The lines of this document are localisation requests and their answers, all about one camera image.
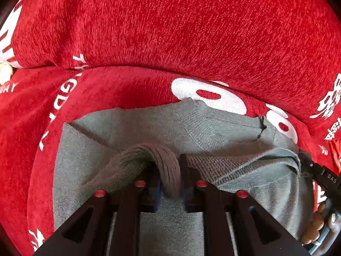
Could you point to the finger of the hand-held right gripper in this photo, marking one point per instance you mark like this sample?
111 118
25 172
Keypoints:
310 165

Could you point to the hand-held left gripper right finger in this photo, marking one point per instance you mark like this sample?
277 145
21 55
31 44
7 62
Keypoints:
218 213

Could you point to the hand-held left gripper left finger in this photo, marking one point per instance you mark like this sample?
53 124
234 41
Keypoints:
125 213

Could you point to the grey knit sweater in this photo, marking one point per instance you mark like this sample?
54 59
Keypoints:
239 128

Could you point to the person's right hand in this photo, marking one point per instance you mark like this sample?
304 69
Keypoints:
336 224

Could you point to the crumpled light cloth pile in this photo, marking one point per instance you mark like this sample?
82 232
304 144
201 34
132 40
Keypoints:
5 72

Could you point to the red printed sofa cover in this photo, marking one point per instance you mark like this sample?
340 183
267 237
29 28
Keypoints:
170 32

